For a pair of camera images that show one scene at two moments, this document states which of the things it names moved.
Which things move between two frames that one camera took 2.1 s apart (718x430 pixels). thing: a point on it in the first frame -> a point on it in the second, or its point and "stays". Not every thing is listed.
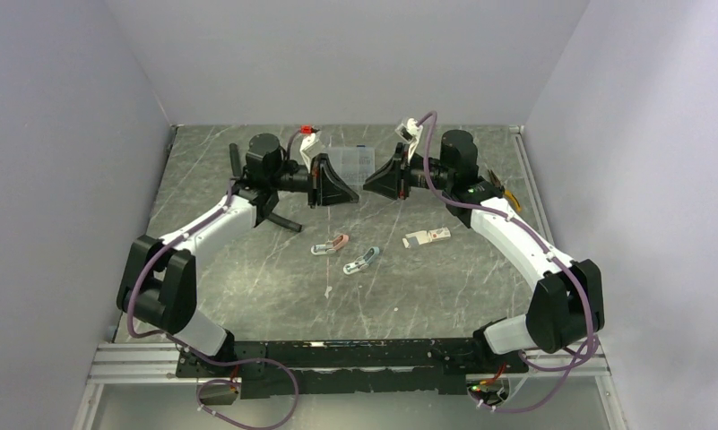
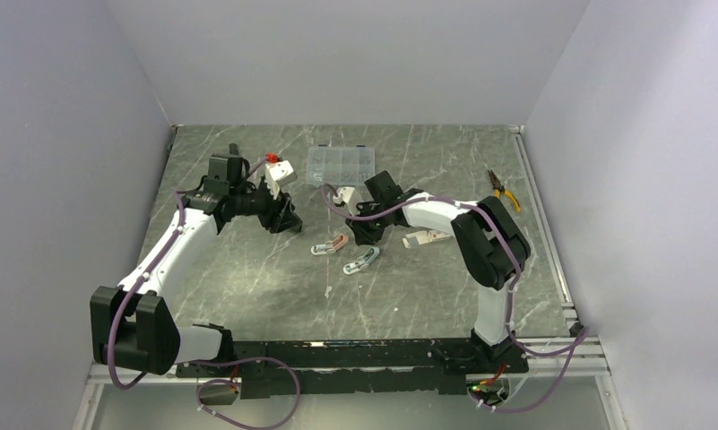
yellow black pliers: [506, 193] stays
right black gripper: [390, 179] -> [362, 235]
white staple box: [426, 236] stays
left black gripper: [324, 186] -> [281, 204]
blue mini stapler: [362, 262] stays
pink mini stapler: [330, 246] stays
